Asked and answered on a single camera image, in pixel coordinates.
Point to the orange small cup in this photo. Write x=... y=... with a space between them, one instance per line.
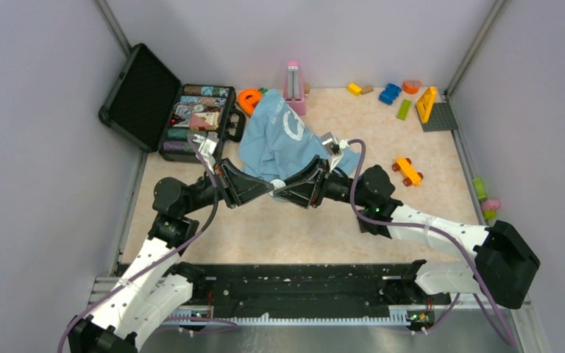
x=411 y=86

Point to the brown small block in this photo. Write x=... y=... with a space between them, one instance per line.
x=367 y=89

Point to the lower black square frame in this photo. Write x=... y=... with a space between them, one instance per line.
x=373 y=229

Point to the light blue t-shirt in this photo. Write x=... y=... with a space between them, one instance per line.
x=276 y=143

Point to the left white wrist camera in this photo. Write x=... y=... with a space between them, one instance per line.
x=206 y=149

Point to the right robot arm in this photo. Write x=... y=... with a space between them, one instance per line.
x=495 y=260

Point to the pink metronome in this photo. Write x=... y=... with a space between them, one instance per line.
x=294 y=90

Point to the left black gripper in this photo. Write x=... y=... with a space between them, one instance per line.
x=229 y=177

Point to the green pink toy pieces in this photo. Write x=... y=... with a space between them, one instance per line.
x=489 y=207

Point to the orange letter e toy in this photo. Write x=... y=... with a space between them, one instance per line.
x=248 y=100

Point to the orange toy car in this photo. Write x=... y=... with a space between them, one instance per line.
x=411 y=177

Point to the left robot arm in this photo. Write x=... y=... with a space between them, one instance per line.
x=147 y=293

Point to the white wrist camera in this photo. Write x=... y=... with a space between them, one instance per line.
x=206 y=149
x=335 y=149

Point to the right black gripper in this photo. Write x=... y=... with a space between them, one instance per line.
x=295 y=189

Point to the green toy brick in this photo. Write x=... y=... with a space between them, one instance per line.
x=404 y=108

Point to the yellow small toy brick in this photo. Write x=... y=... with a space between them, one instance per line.
x=354 y=89

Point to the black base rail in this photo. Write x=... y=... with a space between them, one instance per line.
x=316 y=291

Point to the blue toy brick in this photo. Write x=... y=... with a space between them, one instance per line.
x=390 y=94

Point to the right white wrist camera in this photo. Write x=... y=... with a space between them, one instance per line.
x=335 y=149

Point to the grey building baseplate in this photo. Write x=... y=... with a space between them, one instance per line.
x=442 y=118

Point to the yellow triangular toy block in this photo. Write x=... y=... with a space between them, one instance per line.
x=425 y=104

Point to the black poker chip case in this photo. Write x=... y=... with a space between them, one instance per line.
x=151 y=108

